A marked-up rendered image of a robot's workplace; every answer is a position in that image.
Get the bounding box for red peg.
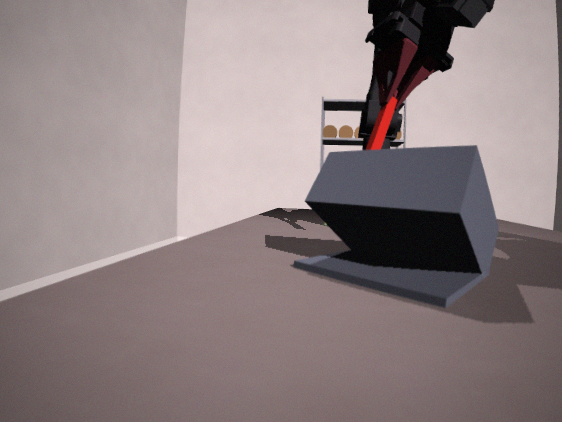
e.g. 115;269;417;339
366;96;397;150

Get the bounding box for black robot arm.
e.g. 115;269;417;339
358;0;495;150

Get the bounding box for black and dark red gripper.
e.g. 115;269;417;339
365;11;454;111

